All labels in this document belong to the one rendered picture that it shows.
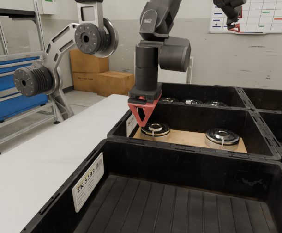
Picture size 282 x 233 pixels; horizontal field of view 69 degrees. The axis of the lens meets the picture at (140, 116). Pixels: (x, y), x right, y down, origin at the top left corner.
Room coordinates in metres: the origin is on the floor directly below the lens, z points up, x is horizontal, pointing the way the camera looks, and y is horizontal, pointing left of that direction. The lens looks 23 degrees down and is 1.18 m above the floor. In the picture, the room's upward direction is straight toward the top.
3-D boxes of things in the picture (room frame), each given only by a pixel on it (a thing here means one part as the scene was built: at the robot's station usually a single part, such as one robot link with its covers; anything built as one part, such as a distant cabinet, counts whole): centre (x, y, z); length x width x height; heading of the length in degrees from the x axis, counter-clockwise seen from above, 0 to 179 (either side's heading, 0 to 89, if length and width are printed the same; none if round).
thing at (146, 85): (0.52, -0.01, 1.06); 0.10 x 0.07 x 0.07; 164
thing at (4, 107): (2.13, 1.31, 0.60); 0.72 x 0.03 x 0.56; 157
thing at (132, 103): (0.51, -0.01, 0.99); 0.07 x 0.07 x 0.09; 74
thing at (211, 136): (0.59, -0.27, 0.86); 0.10 x 0.10 x 0.01
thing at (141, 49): (0.51, -0.02, 1.12); 0.07 x 0.06 x 0.07; 66
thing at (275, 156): (0.55, -0.14, 0.92); 0.40 x 0.30 x 0.02; 75
